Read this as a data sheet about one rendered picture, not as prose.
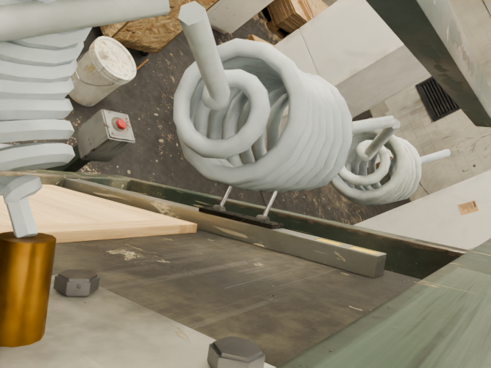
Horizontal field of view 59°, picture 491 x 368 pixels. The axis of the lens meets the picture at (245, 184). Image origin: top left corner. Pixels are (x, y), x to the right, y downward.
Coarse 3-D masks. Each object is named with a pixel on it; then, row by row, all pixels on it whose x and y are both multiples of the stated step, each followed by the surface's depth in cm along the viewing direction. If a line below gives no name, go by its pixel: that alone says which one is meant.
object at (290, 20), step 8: (280, 0) 600; (288, 0) 592; (296, 0) 617; (312, 0) 698; (320, 0) 747; (264, 8) 631; (272, 8) 606; (280, 8) 599; (288, 8) 593; (296, 8) 597; (312, 8) 674; (320, 8) 720; (272, 16) 606; (280, 16) 598; (288, 16) 592; (296, 16) 596; (304, 16) 614; (272, 24) 606; (280, 24) 602; (288, 24) 608; (296, 24) 614; (304, 24) 622; (280, 32) 638; (288, 32) 632
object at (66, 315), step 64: (0, 0) 10; (0, 64) 11; (64, 64) 12; (0, 128) 11; (64, 128) 13; (0, 192) 13; (0, 256) 12; (0, 320) 12; (64, 320) 14; (128, 320) 15
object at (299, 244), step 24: (96, 192) 120; (120, 192) 115; (192, 216) 100; (216, 216) 96; (240, 240) 92; (264, 240) 88; (288, 240) 85; (312, 240) 82; (336, 264) 80; (360, 264) 77; (384, 264) 79
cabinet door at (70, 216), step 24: (48, 192) 111; (72, 192) 116; (0, 216) 73; (48, 216) 80; (72, 216) 83; (96, 216) 87; (120, 216) 91; (144, 216) 95; (168, 216) 99; (72, 240) 70
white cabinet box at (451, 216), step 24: (456, 192) 397; (480, 192) 386; (384, 216) 433; (408, 216) 420; (432, 216) 408; (456, 216) 396; (480, 216) 385; (432, 240) 407; (456, 240) 396; (480, 240) 385
